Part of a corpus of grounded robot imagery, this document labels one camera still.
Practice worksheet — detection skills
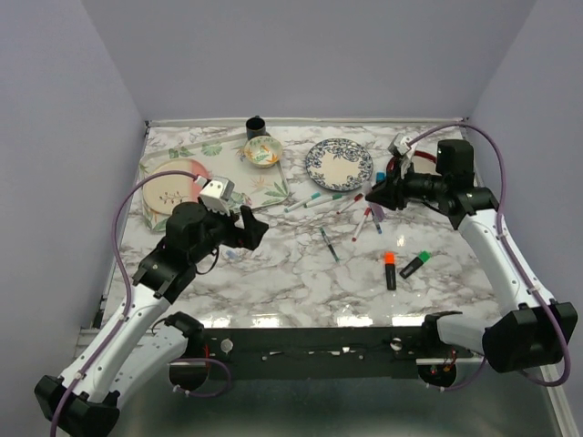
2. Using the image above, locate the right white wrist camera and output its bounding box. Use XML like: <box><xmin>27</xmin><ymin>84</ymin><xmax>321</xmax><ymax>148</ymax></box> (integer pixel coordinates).
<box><xmin>387</xmin><ymin>133</ymin><xmax>416</xmax><ymax>174</ymax></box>

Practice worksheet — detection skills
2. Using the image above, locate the red rimmed brown plate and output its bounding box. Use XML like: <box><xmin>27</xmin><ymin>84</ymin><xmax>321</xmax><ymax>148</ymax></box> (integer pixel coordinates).
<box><xmin>385</xmin><ymin>149</ymin><xmax>436</xmax><ymax>177</ymax></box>

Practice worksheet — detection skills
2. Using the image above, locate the black mounting base bar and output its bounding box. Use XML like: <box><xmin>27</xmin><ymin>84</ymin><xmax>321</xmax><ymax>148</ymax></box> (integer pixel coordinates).
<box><xmin>181</xmin><ymin>327</ymin><xmax>471</xmax><ymax>381</ymax></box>

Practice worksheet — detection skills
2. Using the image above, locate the green capped white marker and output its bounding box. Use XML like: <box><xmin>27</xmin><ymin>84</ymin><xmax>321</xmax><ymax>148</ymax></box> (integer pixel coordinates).
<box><xmin>304</xmin><ymin>194</ymin><xmax>343</xmax><ymax>208</ymax></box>

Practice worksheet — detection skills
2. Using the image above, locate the teal capped white marker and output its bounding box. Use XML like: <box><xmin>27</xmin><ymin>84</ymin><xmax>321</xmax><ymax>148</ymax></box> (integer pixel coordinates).
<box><xmin>284</xmin><ymin>192</ymin><xmax>321</xmax><ymax>213</ymax></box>

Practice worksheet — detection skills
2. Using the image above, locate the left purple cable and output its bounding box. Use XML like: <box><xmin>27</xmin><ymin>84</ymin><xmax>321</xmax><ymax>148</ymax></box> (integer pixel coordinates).
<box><xmin>47</xmin><ymin>170</ymin><xmax>204</xmax><ymax>437</ymax></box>

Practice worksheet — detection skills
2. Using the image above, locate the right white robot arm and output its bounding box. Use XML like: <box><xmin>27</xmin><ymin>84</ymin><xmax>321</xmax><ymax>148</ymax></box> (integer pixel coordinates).
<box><xmin>366</xmin><ymin>135</ymin><xmax>578</xmax><ymax>373</ymax></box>

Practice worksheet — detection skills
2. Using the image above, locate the pink cream round plate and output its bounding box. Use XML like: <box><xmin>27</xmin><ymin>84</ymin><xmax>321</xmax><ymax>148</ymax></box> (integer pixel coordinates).
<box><xmin>143</xmin><ymin>158</ymin><xmax>210</xmax><ymax>215</ymax></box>

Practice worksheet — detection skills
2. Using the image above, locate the blue floral plate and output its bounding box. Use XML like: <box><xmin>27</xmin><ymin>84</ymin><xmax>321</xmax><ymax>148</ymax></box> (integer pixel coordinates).
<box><xmin>304</xmin><ymin>138</ymin><xmax>373</xmax><ymax>192</ymax></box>

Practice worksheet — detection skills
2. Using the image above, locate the black cup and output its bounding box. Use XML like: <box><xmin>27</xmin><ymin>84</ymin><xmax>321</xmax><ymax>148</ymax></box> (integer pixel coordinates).
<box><xmin>245</xmin><ymin>116</ymin><xmax>267</xmax><ymax>140</ymax></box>

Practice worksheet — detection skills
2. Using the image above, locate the purple translucent highlighter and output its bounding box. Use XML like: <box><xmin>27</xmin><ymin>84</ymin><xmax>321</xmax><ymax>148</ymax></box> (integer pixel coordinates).
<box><xmin>363</xmin><ymin>181</ymin><xmax>384</xmax><ymax>223</ymax></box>

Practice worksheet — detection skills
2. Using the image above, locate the floral rectangular tray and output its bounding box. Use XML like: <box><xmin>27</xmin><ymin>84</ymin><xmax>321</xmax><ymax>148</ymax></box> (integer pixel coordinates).
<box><xmin>139</xmin><ymin>134</ymin><xmax>289</xmax><ymax>232</ymax></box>

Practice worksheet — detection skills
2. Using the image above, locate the green black highlighter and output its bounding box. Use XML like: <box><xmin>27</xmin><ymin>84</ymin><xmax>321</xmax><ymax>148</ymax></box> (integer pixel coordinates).
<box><xmin>399</xmin><ymin>251</ymin><xmax>431</xmax><ymax>279</ymax></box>

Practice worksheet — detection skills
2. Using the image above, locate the floral yellow bowl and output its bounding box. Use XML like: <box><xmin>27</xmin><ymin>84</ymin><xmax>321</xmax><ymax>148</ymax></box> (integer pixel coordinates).
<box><xmin>243</xmin><ymin>136</ymin><xmax>283</xmax><ymax>168</ymax></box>

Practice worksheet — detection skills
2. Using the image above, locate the aluminium frame rail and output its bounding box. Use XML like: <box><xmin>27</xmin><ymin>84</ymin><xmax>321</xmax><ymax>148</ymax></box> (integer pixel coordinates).
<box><xmin>73</xmin><ymin>329</ymin><xmax>101</xmax><ymax>361</ymax></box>

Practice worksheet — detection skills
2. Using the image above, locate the dark green pen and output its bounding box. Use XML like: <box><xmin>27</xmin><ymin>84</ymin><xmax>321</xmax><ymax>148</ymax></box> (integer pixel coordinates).
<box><xmin>319</xmin><ymin>227</ymin><xmax>340</xmax><ymax>263</ymax></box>

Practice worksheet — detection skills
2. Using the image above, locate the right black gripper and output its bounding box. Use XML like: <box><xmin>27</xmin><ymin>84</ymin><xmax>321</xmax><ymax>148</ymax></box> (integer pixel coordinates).
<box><xmin>366</xmin><ymin>157</ymin><xmax>447</xmax><ymax>210</ymax></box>

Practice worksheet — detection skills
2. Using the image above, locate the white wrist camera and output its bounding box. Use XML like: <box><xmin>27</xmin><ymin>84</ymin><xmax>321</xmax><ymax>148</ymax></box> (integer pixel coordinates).
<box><xmin>199</xmin><ymin>177</ymin><xmax>235</xmax><ymax>216</ymax></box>
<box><xmin>387</xmin><ymin>133</ymin><xmax>416</xmax><ymax>174</ymax></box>

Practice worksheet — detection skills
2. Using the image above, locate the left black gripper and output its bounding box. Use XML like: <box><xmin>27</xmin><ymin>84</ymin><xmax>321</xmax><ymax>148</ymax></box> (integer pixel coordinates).
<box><xmin>189</xmin><ymin>200</ymin><xmax>269</xmax><ymax>264</ymax></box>

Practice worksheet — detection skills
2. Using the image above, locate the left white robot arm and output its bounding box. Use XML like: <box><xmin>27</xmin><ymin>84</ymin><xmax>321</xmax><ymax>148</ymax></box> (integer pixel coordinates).
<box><xmin>35</xmin><ymin>202</ymin><xmax>269</xmax><ymax>436</ymax></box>

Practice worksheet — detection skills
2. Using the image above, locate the orange black highlighter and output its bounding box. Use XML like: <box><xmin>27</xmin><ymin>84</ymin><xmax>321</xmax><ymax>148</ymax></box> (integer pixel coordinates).
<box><xmin>384</xmin><ymin>252</ymin><xmax>397</xmax><ymax>291</ymax></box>

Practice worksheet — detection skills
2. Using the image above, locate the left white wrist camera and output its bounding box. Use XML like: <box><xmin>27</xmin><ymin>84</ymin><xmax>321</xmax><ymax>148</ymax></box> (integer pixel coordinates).
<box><xmin>199</xmin><ymin>177</ymin><xmax>235</xmax><ymax>216</ymax></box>

